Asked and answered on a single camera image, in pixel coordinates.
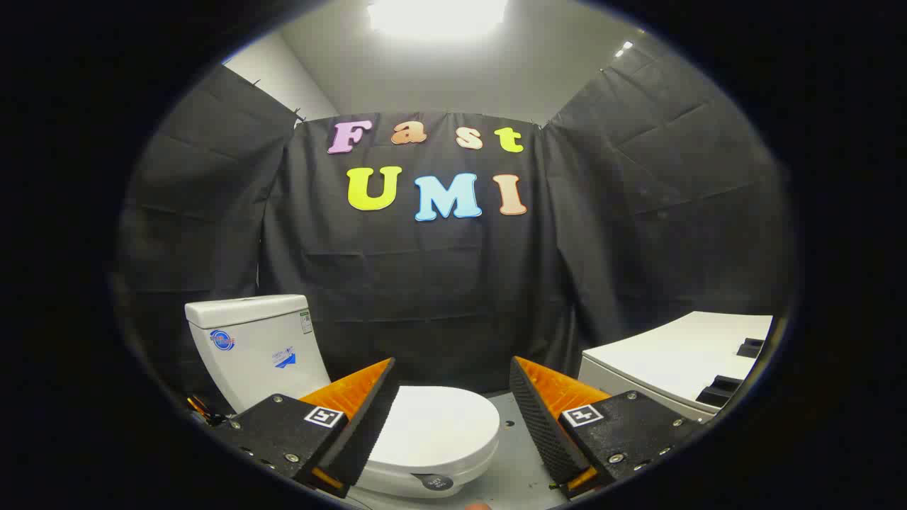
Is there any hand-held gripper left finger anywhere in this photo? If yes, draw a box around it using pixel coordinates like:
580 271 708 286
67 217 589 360
213 358 401 500

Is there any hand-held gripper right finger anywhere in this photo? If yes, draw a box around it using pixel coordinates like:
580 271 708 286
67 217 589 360
509 356 709 500

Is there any white toilet lid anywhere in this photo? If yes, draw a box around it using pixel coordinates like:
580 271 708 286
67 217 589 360
367 385 501 472

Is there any white ceramic toilet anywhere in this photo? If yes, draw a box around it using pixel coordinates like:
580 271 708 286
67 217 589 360
184 295 501 499

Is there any white cabinet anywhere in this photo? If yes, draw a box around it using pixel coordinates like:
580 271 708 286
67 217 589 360
578 311 774 424

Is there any black backdrop cloth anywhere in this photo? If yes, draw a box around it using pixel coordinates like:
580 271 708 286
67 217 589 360
113 53 796 426

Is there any orange and black tool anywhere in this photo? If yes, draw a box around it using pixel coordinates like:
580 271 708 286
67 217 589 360
186 395 226 427

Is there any ceiling light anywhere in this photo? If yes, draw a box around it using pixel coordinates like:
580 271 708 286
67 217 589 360
366 0 509 41

